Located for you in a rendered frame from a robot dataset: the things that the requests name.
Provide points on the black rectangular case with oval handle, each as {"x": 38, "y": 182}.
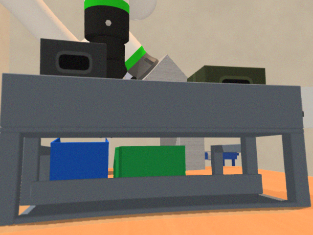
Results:
{"x": 73, "y": 58}

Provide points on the grey shelf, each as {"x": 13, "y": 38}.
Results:
{"x": 48, "y": 106}

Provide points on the blue bin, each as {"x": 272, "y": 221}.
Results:
{"x": 78, "y": 160}

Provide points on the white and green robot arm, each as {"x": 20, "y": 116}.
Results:
{"x": 103, "y": 19}

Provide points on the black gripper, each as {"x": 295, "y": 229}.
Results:
{"x": 115, "y": 59}

